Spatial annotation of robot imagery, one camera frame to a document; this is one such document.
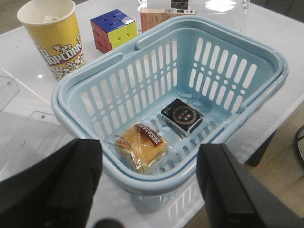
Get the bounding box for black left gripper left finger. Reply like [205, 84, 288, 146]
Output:
[0, 139, 102, 228]

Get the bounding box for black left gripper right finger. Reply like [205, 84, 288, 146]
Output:
[197, 143, 304, 228]

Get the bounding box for packaged bread with brown label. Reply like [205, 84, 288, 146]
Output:
[113, 123, 176, 175]

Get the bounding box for light blue plastic basket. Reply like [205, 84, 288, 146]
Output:
[50, 15, 289, 196]

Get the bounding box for black table leg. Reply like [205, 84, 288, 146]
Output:
[245, 130, 276, 167]

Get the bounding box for clear acrylic display shelf left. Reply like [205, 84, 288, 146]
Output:
[0, 69, 72, 180]

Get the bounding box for yellow popcorn paper cup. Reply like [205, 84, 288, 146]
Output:
[17, 0, 86, 81]

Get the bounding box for colourful rubik's cube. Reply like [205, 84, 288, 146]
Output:
[90, 9, 137, 53]

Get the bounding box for pink snack box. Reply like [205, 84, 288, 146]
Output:
[140, 8, 196, 32]

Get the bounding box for clear acrylic display rack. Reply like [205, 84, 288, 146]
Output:
[137, 0, 250, 15]

